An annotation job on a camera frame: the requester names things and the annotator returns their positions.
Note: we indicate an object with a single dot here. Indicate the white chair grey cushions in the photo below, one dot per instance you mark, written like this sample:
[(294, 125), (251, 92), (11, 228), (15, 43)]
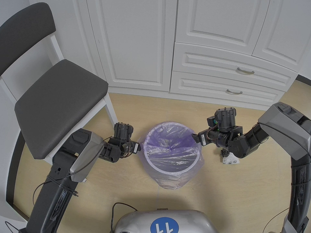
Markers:
[(60, 88)]

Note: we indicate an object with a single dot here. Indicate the white printed plastic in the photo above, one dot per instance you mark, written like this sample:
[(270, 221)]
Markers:
[(232, 160)]

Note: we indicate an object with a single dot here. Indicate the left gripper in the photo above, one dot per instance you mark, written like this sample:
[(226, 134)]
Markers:
[(135, 147)]

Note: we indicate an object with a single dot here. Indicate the purple plastic bag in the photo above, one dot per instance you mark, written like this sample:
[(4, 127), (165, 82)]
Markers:
[(155, 142)]

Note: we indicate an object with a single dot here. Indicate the white trash bin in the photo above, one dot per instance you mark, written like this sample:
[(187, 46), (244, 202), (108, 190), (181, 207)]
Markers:
[(170, 178)]

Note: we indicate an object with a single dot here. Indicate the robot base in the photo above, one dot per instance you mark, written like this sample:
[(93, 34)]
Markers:
[(136, 223)]

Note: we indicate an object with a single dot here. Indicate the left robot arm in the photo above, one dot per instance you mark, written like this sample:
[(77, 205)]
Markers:
[(82, 149)]

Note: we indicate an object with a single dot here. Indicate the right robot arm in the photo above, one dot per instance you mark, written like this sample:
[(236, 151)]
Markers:
[(284, 127)]

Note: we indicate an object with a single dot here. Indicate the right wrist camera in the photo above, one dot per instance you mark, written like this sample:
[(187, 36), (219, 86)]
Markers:
[(211, 121)]

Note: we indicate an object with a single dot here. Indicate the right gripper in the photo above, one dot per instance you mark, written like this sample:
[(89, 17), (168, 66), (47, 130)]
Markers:
[(203, 138)]

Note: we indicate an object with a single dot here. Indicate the white wardrobe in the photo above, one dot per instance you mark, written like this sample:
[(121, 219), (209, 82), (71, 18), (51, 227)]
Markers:
[(136, 33)]

